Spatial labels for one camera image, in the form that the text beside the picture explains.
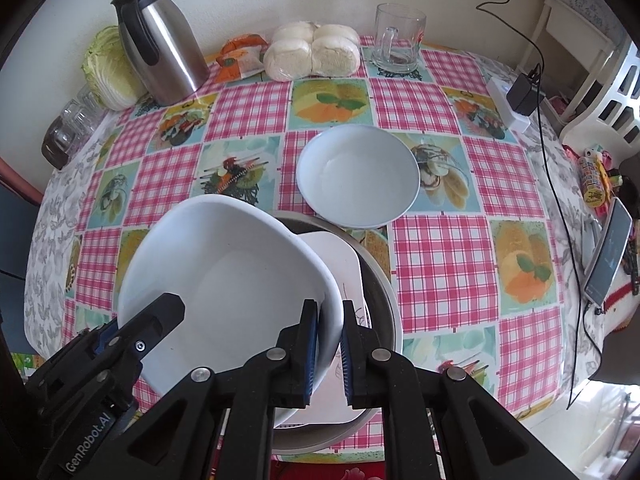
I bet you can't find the white wooden stool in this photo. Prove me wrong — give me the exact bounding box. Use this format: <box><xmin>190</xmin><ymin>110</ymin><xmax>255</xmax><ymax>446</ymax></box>
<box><xmin>517</xmin><ymin>0</ymin><xmax>621</xmax><ymax>106</ymax></box>

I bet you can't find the white power strip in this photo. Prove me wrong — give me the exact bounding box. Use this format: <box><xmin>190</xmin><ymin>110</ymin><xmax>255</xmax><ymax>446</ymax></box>
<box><xmin>486</xmin><ymin>77</ymin><xmax>532</xmax><ymax>133</ymax></box>

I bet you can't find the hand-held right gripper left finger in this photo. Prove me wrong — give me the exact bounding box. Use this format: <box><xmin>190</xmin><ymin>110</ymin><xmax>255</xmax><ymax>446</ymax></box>
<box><xmin>107</xmin><ymin>299</ymin><xmax>321</xmax><ymax>480</ymax></box>

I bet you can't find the white square bowl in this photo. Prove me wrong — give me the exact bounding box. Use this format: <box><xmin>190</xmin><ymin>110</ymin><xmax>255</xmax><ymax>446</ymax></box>
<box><xmin>116</xmin><ymin>195</ymin><xmax>346</xmax><ymax>413</ymax></box>

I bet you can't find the white square plate grey flourish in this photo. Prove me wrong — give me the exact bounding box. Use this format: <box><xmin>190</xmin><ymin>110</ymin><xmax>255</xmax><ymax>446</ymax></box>
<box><xmin>285</xmin><ymin>230</ymin><xmax>373</xmax><ymax>428</ymax></box>

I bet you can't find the white plastic basket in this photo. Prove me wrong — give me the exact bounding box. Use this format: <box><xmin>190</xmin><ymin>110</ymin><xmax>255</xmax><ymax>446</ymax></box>
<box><xmin>559</xmin><ymin>35</ymin><xmax>640</xmax><ymax>146</ymax></box>

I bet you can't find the white bowl red brown print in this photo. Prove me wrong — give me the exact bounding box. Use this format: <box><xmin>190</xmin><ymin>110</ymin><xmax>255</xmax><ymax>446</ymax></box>
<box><xmin>295</xmin><ymin>125</ymin><xmax>421</xmax><ymax>228</ymax></box>

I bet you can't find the bag of steamed buns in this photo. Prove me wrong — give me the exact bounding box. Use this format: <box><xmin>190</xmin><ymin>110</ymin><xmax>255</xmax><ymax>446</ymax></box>
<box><xmin>263</xmin><ymin>22</ymin><xmax>362</xmax><ymax>82</ymax></box>

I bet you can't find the round metal basin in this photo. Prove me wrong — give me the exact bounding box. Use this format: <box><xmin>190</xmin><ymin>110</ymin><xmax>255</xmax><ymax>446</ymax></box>
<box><xmin>270</xmin><ymin>210</ymin><xmax>405</xmax><ymax>456</ymax></box>

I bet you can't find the yellow printed tube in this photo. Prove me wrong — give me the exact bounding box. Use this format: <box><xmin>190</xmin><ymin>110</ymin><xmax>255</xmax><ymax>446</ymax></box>
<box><xmin>577</xmin><ymin>155</ymin><xmax>608</xmax><ymax>207</ymax></box>

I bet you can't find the pink checkered tablecloth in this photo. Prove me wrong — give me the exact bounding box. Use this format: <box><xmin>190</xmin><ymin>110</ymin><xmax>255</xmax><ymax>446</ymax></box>
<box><xmin>22</xmin><ymin>35</ymin><xmax>608</xmax><ymax>456</ymax></box>

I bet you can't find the orange snack packet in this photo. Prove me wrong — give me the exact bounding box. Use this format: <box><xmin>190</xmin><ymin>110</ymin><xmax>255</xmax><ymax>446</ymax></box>
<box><xmin>215</xmin><ymin>34</ymin><xmax>268</xmax><ymax>82</ymax></box>

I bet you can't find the napa cabbage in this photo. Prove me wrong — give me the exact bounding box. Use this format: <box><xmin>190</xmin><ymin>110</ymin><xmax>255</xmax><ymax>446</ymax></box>
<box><xmin>82</xmin><ymin>25</ymin><xmax>148</xmax><ymax>112</ymax></box>

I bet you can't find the clear glass mug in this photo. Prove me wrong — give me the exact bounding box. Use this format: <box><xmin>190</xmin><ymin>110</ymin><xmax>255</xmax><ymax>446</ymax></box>
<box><xmin>369</xmin><ymin>3</ymin><xmax>427</xmax><ymax>75</ymax></box>

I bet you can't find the red white knitted cloth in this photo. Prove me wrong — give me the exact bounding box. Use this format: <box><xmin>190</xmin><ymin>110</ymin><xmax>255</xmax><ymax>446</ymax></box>
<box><xmin>602</xmin><ymin>270</ymin><xmax>640</xmax><ymax>333</ymax></box>

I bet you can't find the glass jar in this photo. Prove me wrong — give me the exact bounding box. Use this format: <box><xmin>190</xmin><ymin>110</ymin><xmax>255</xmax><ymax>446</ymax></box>
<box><xmin>62</xmin><ymin>85</ymin><xmax>108</xmax><ymax>133</ymax></box>
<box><xmin>42</xmin><ymin>105</ymin><xmax>93</xmax><ymax>170</ymax></box>

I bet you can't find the smartphone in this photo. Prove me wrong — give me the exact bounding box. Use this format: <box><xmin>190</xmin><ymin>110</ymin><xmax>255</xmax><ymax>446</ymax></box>
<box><xmin>584</xmin><ymin>196</ymin><xmax>633</xmax><ymax>307</ymax></box>

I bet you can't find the stainless steel thermos jug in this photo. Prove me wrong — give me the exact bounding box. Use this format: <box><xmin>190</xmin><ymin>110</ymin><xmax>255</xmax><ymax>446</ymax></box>
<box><xmin>110</xmin><ymin>0</ymin><xmax>211</xmax><ymax>107</ymax></box>

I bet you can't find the black power adapter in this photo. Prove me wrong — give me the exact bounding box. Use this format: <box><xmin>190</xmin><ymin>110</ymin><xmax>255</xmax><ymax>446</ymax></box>
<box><xmin>506</xmin><ymin>72</ymin><xmax>543</xmax><ymax>117</ymax></box>

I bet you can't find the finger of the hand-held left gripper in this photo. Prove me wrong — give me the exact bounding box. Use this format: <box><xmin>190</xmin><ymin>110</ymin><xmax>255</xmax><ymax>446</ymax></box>
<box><xmin>97</xmin><ymin>292</ymin><xmax>187</xmax><ymax>366</ymax></box>

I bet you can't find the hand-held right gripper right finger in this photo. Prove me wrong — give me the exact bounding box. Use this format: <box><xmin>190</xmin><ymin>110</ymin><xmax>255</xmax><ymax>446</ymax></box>
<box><xmin>341</xmin><ymin>300</ymin><xmax>556</xmax><ymax>480</ymax></box>

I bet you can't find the black power cable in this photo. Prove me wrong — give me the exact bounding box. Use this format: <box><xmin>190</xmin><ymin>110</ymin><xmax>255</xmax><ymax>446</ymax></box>
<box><xmin>475</xmin><ymin>0</ymin><xmax>606</xmax><ymax>411</ymax></box>

